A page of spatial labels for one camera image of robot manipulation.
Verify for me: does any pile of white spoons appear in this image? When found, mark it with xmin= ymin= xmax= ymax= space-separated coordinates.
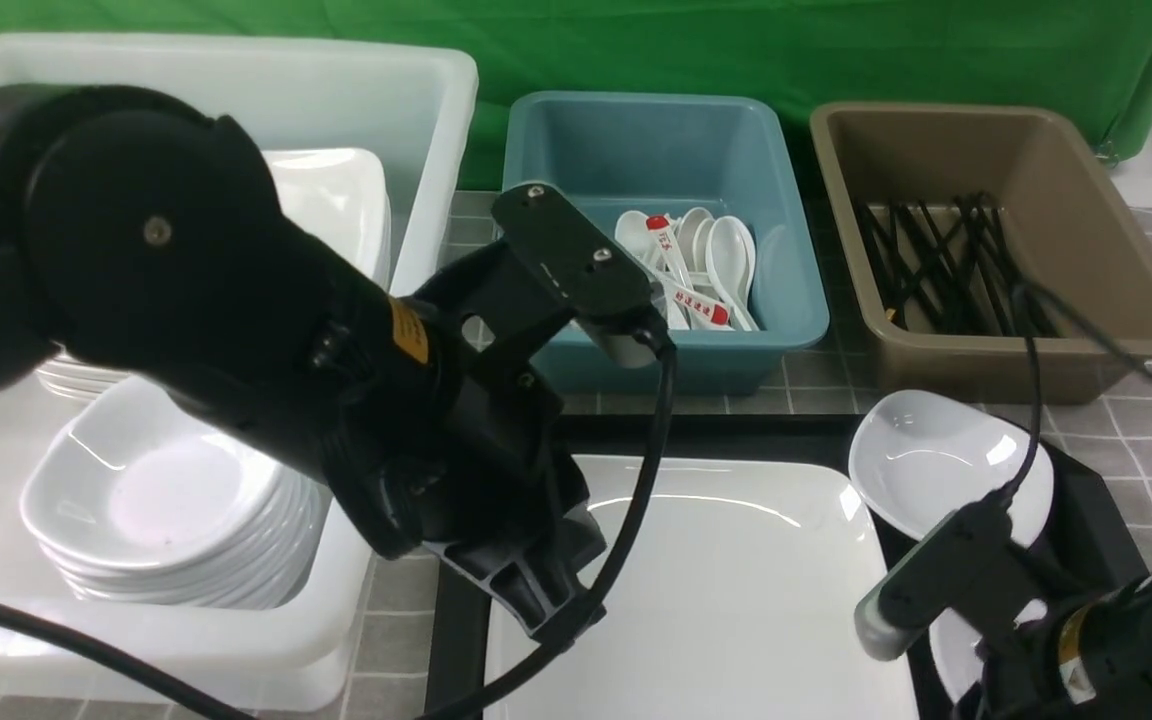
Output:
xmin=613 ymin=209 xmax=761 ymax=332

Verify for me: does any white bowl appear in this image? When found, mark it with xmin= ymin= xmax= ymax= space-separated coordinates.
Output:
xmin=929 ymin=598 xmax=1049 ymax=705
xmin=847 ymin=389 xmax=1030 ymax=541

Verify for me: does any green backdrop cloth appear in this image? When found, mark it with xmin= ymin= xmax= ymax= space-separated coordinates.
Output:
xmin=0 ymin=1 xmax=1152 ymax=190

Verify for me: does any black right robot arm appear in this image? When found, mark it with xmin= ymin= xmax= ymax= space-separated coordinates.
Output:
xmin=952 ymin=573 xmax=1152 ymax=719

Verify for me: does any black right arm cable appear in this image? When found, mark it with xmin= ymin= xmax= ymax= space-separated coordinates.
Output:
xmin=996 ymin=280 xmax=1152 ymax=511

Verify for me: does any stack of white plates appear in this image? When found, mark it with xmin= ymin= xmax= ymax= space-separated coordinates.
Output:
xmin=35 ymin=147 xmax=393 ymax=402

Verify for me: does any brown plastic bin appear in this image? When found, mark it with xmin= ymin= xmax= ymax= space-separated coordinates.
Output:
xmin=810 ymin=103 xmax=1152 ymax=404

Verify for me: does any white plastic tub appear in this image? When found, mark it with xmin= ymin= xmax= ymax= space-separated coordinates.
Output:
xmin=0 ymin=33 xmax=477 ymax=711

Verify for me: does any black serving tray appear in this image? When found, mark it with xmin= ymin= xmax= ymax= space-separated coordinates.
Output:
xmin=425 ymin=415 xmax=1147 ymax=712

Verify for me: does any red white labelled spoon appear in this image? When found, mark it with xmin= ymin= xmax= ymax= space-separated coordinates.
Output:
xmin=644 ymin=215 xmax=732 ymax=331

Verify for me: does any pile of black chopsticks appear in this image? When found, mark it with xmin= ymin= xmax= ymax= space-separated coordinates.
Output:
xmin=852 ymin=191 xmax=1059 ymax=338

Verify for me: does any stack of white bowls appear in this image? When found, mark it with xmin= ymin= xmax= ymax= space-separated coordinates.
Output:
xmin=18 ymin=377 xmax=329 ymax=611

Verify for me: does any teal plastic bin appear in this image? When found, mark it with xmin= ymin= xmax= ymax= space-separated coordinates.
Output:
xmin=500 ymin=91 xmax=829 ymax=396

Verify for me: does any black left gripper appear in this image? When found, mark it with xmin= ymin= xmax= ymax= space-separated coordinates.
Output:
xmin=376 ymin=240 xmax=609 ymax=643

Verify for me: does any large white square plate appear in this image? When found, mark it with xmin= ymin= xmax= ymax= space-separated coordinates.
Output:
xmin=484 ymin=457 xmax=918 ymax=719

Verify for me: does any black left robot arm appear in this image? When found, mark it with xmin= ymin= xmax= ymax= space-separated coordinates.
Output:
xmin=0 ymin=85 xmax=605 ymax=642

